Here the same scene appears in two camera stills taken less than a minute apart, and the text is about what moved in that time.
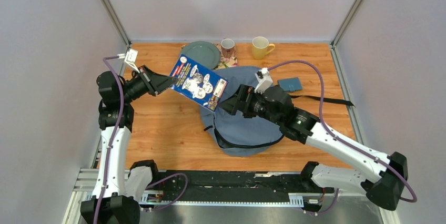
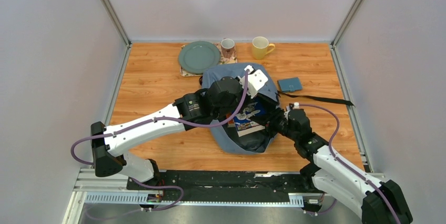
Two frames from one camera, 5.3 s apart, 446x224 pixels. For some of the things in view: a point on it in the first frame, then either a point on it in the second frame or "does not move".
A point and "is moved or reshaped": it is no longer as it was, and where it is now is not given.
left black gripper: (154, 83) -> (249, 98)
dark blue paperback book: (198, 83) -> (243, 124)
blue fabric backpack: (233, 135) is moved or reshaped
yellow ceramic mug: (261, 47) does not move
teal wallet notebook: (292, 84) does not move
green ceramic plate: (204, 52) does not move
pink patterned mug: (227, 45) does not move
